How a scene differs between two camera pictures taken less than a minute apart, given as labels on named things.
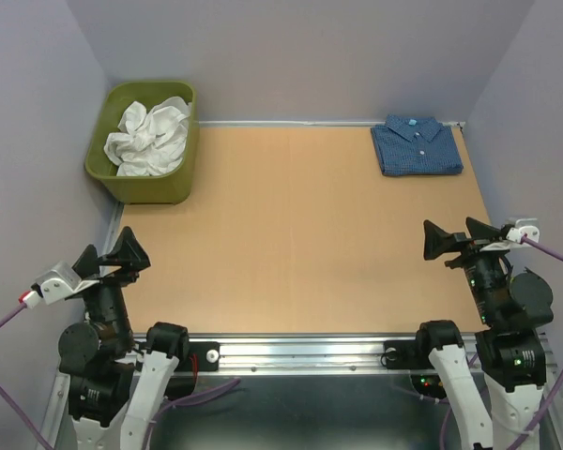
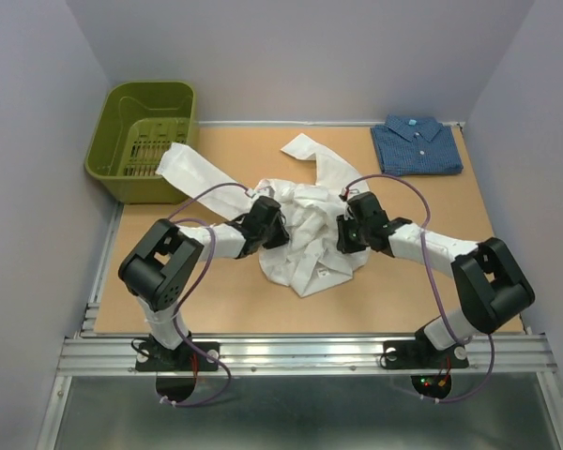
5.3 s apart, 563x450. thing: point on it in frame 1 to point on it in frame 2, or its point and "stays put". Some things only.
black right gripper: [486, 239] to [342, 244]
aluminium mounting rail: [296, 354] stays put
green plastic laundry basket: [176, 187] stays put
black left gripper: [130, 251] to [282, 237]
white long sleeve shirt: [151, 142] to [310, 203]
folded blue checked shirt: [416, 145] stays put
